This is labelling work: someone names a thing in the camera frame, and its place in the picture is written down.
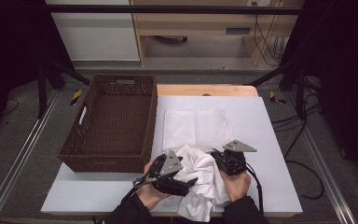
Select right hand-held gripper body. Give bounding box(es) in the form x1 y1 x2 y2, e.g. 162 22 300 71
214 139 258 176

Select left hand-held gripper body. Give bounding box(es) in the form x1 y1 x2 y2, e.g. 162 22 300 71
131 149 188 198

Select white garment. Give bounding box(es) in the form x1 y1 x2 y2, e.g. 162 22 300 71
167 144 231 223

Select brown woven basket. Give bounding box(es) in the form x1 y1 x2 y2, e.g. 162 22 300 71
57 73 159 175

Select person's right hand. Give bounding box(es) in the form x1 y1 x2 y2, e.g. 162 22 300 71
219 169 253 203

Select person's left hand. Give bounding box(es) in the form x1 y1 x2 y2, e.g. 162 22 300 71
135 159 172 212

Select black metal stand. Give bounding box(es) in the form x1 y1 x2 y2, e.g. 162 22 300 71
36 58 91 119
244 61 310 121

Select light wooden desk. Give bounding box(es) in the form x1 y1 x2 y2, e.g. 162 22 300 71
130 0 306 67

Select dark curtain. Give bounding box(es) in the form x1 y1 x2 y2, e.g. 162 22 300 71
279 0 358 189
0 0 73 139

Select black horizontal bar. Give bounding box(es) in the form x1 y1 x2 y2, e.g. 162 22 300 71
43 4 304 16

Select white cabinet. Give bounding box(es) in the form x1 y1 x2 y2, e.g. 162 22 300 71
44 0 141 63

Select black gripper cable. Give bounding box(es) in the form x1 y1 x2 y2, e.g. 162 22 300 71
244 162 266 217

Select black floor cable bundle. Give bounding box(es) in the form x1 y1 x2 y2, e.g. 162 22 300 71
270 102 322 133

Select black floor cable loop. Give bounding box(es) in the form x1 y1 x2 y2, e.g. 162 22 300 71
283 119 326 201

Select aluminium floor rail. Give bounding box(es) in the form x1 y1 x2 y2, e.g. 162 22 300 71
0 89 61 224
282 91 357 224

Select black hanging desk cables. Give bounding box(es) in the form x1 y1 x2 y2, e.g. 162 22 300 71
253 2 289 67

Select grey drawer handle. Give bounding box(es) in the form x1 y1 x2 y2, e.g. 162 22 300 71
225 26 253 35

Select thin black floor cable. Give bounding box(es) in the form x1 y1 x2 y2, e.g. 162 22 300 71
0 98 21 118

